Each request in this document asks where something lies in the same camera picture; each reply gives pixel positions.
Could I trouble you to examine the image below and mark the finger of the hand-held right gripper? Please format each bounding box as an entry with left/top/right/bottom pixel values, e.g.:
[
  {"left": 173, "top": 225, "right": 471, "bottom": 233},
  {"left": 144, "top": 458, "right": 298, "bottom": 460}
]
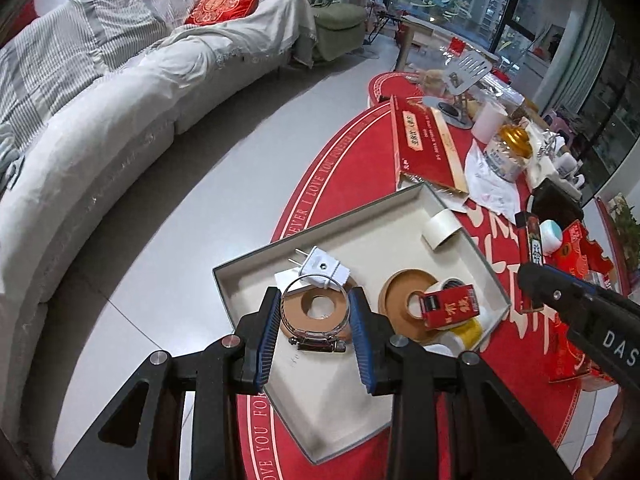
[
  {"left": 516, "top": 262, "right": 591, "bottom": 333},
  {"left": 542, "top": 265, "right": 608, "bottom": 295}
]

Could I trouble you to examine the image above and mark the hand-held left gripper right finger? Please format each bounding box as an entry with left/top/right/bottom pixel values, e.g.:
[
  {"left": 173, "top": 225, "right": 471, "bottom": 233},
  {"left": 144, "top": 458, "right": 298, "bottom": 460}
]
[{"left": 347, "top": 286, "right": 573, "bottom": 480}]

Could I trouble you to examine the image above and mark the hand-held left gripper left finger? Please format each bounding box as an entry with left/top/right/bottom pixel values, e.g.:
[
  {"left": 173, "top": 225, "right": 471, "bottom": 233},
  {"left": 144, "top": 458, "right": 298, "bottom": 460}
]
[{"left": 55, "top": 287, "right": 283, "bottom": 480}]

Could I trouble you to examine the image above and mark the brown disc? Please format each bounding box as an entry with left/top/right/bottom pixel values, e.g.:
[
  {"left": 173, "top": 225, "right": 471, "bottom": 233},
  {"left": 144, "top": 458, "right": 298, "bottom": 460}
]
[{"left": 280, "top": 285, "right": 353, "bottom": 338}]

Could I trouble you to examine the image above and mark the large metal hose clamp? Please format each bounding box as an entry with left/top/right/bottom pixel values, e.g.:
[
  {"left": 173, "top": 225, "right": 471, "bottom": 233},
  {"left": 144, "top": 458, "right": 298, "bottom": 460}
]
[{"left": 279, "top": 276, "right": 353, "bottom": 353}]

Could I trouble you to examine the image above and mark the brown plastic spool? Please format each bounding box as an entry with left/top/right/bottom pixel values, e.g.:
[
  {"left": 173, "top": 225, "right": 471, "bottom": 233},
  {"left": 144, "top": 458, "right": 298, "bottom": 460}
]
[{"left": 379, "top": 269, "right": 453, "bottom": 333}]

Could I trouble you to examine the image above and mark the white plug adapter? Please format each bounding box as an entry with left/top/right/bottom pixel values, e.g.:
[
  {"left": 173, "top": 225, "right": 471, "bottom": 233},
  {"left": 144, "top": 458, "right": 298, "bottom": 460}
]
[{"left": 287, "top": 246, "right": 351, "bottom": 291}]

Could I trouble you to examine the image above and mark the yellow label white pill bottle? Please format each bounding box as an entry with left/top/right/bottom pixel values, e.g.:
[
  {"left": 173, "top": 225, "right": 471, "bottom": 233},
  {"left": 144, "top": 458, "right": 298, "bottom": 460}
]
[{"left": 424, "top": 317, "right": 485, "bottom": 361}]

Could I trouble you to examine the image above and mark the red cigarette box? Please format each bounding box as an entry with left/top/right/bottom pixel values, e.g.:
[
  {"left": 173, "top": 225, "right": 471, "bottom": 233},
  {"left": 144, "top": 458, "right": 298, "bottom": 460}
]
[{"left": 419, "top": 284, "right": 482, "bottom": 330}]

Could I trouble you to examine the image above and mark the grey shallow tray box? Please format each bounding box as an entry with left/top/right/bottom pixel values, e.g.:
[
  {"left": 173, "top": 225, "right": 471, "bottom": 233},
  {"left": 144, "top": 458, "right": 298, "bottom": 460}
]
[{"left": 212, "top": 181, "right": 512, "bottom": 466}]

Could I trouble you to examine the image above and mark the white tape roll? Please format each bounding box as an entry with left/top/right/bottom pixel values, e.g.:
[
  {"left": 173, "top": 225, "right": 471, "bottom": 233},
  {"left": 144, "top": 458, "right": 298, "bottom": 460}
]
[{"left": 421, "top": 210, "right": 468, "bottom": 251}]

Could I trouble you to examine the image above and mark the person's right hand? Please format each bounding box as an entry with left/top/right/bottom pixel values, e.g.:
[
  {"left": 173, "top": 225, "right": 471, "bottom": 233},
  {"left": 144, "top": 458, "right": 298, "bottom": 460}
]
[{"left": 587, "top": 400, "right": 640, "bottom": 480}]

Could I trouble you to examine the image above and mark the red fruit carton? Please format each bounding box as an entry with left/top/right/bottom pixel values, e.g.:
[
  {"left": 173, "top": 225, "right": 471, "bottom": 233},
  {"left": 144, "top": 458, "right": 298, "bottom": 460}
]
[{"left": 542, "top": 220, "right": 633, "bottom": 393}]

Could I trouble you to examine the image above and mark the teal lid white jar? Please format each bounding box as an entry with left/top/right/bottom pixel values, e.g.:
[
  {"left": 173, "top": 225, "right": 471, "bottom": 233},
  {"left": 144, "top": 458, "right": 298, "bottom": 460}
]
[{"left": 537, "top": 220, "right": 565, "bottom": 256}]

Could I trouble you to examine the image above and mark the black wallet case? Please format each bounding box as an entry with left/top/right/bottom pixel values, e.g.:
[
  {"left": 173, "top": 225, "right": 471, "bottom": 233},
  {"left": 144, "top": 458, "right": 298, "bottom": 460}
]
[{"left": 525, "top": 177, "right": 586, "bottom": 226}]

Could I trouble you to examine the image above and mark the potted plant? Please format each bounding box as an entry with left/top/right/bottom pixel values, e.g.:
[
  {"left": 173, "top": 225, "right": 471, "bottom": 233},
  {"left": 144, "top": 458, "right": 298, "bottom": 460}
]
[{"left": 605, "top": 192, "right": 640, "bottom": 261}]

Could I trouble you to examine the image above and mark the white printed paper sheet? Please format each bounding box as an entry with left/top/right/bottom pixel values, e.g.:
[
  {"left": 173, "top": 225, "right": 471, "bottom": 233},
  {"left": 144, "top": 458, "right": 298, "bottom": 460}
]
[{"left": 464, "top": 140, "right": 523, "bottom": 223}]

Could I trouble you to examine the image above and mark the white ceramic tea set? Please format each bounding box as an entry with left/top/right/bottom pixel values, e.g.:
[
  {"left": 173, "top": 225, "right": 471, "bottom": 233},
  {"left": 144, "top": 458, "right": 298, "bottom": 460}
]
[{"left": 530, "top": 130, "right": 586, "bottom": 191}]

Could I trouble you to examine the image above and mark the gold lid jar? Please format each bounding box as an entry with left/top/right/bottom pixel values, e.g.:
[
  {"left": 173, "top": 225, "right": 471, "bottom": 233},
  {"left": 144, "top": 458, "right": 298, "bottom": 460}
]
[{"left": 485, "top": 122, "right": 533, "bottom": 183}]

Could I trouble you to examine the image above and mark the pink plastic stool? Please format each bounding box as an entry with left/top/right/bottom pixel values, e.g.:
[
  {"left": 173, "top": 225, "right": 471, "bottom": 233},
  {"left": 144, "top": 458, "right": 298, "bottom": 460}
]
[{"left": 542, "top": 107, "right": 576, "bottom": 146}]

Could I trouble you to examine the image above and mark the glass display cabinet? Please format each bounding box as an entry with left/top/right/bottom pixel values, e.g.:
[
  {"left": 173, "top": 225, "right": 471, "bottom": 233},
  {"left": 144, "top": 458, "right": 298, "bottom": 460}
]
[{"left": 530, "top": 0, "right": 640, "bottom": 201}]

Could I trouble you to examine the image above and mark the white paper cup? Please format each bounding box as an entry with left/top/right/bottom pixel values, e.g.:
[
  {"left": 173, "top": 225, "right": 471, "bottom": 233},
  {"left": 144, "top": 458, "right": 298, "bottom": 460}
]
[{"left": 472, "top": 100, "right": 508, "bottom": 143}]

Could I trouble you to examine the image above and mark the long red gift box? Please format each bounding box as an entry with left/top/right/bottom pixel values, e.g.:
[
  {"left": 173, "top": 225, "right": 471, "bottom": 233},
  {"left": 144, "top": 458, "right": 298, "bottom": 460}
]
[{"left": 389, "top": 95, "right": 471, "bottom": 196}]

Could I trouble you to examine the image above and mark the red printed round mat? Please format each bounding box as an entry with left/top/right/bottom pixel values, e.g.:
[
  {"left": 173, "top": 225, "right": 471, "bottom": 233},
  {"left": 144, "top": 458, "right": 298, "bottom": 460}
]
[{"left": 237, "top": 71, "right": 618, "bottom": 480}]

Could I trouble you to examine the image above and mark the clear plastic snack bag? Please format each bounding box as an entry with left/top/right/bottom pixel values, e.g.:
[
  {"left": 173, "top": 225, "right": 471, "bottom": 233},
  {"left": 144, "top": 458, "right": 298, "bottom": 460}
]
[{"left": 480, "top": 70, "right": 531, "bottom": 106}]

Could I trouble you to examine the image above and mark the grey phone stand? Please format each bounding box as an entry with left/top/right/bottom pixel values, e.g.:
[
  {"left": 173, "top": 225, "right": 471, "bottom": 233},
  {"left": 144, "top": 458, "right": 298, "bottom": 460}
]
[{"left": 422, "top": 50, "right": 493, "bottom": 128}]

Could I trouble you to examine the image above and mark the grey covered sofa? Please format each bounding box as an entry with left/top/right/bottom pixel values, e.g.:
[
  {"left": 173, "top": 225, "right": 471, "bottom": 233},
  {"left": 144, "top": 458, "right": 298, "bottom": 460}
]
[{"left": 0, "top": 0, "right": 318, "bottom": 306}]

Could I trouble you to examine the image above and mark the light wooden coffee table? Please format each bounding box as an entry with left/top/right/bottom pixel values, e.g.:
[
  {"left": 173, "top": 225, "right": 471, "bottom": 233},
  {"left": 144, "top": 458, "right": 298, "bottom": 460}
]
[{"left": 395, "top": 14, "right": 506, "bottom": 71}]

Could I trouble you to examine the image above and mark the blue grey crumpled cloth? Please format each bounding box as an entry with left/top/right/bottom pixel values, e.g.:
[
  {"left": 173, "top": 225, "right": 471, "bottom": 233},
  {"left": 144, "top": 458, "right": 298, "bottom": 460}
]
[{"left": 0, "top": 120, "right": 26, "bottom": 191}]

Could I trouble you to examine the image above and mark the green armchair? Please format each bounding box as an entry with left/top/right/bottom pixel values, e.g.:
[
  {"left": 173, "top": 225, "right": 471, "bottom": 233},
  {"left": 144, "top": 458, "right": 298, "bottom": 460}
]
[{"left": 222, "top": 0, "right": 368, "bottom": 63}]

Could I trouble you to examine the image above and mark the red embroidered cushion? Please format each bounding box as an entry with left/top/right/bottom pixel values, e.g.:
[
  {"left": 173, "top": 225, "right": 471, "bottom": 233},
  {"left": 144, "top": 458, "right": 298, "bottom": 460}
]
[{"left": 184, "top": 0, "right": 265, "bottom": 27}]

